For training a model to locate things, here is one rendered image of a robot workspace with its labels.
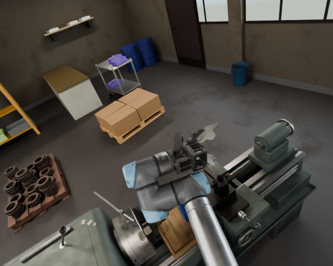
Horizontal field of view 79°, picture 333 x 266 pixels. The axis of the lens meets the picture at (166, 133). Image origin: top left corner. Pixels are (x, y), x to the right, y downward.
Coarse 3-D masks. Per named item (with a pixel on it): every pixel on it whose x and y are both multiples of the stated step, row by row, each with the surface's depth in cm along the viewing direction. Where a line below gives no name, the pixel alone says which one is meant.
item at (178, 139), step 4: (176, 132) 76; (180, 132) 76; (176, 136) 74; (180, 136) 74; (176, 140) 72; (180, 140) 72; (176, 144) 70; (180, 144) 70; (176, 148) 69; (180, 148) 69; (176, 152) 68
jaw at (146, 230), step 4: (144, 224) 122; (148, 224) 117; (152, 224) 120; (144, 228) 113; (148, 228) 113; (152, 228) 117; (140, 232) 110; (144, 232) 112; (148, 232) 112; (140, 236) 110; (144, 236) 110
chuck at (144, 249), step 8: (128, 208) 122; (120, 216) 118; (136, 216) 128; (120, 224) 113; (128, 224) 112; (136, 224) 111; (128, 232) 110; (136, 232) 110; (128, 240) 108; (136, 240) 108; (144, 240) 109; (136, 248) 108; (144, 248) 109; (152, 248) 111; (144, 256) 111
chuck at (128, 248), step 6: (114, 216) 122; (114, 222) 115; (114, 228) 112; (120, 228) 111; (120, 234) 109; (120, 240) 108; (126, 240) 108; (126, 246) 107; (126, 252) 106; (132, 252) 107; (132, 258) 107; (138, 264) 112
